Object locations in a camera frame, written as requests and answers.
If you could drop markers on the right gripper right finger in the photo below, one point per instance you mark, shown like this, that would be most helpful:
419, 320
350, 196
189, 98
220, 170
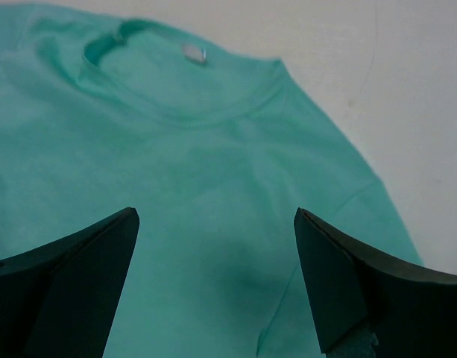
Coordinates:
367, 303

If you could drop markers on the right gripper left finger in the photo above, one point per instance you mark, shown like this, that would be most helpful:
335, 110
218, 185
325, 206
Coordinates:
60, 299

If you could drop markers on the teal t-shirt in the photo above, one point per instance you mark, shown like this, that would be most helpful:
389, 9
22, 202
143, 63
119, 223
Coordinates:
216, 151

